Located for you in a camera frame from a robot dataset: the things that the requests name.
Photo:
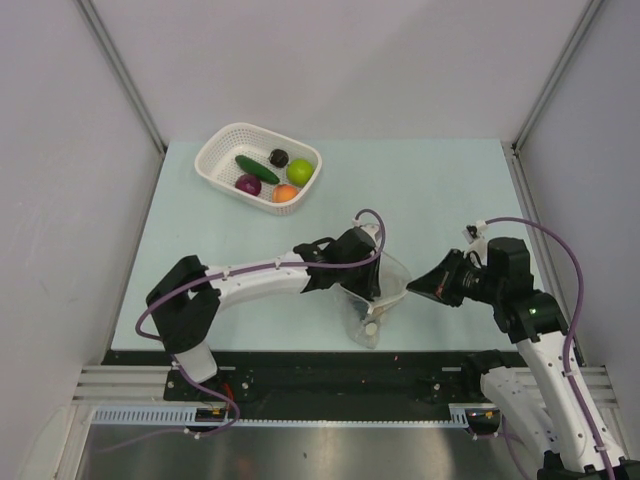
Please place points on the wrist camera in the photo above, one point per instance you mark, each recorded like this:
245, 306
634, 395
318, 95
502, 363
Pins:
504, 263
358, 245

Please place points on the left aluminium frame post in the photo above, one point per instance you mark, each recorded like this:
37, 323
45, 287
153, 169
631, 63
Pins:
116, 64

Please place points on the aluminium frame post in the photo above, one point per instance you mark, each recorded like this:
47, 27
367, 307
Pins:
568, 54
116, 64

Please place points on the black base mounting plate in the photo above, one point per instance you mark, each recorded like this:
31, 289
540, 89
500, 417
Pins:
346, 385

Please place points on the red orange fake fruit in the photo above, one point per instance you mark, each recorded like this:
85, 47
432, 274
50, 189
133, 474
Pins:
284, 193

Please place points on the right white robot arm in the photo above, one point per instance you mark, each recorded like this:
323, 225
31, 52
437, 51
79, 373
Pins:
565, 429

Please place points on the dark brown fake food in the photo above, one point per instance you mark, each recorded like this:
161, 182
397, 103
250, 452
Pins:
279, 158

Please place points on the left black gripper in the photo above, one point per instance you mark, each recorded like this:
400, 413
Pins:
368, 286

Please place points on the purple fake fruit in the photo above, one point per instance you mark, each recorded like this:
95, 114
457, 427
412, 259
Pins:
250, 184

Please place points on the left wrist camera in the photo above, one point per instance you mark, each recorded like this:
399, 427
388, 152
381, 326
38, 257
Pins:
358, 245

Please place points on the white slotted cable duct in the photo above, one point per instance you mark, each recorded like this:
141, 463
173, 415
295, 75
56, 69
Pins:
192, 416

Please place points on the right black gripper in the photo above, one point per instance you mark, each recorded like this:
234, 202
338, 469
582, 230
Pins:
438, 283

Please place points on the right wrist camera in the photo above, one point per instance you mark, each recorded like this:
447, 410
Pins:
504, 263

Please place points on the right aluminium frame post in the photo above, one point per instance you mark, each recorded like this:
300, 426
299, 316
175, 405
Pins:
568, 54

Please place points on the polka dot zip bag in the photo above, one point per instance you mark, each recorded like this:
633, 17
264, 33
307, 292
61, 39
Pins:
394, 277

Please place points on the dark fake grape bunch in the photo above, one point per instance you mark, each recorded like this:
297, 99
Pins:
360, 308

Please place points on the green fake fruit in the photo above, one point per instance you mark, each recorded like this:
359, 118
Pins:
299, 172

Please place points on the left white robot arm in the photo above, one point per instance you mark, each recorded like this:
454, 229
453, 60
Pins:
182, 307

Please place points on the aluminium rail bottom left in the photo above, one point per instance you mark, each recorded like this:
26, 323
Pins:
121, 385

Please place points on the dark green fake cucumber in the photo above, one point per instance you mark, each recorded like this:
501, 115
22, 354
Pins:
250, 166

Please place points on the white perforated plastic basket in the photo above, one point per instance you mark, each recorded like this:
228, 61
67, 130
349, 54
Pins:
216, 164

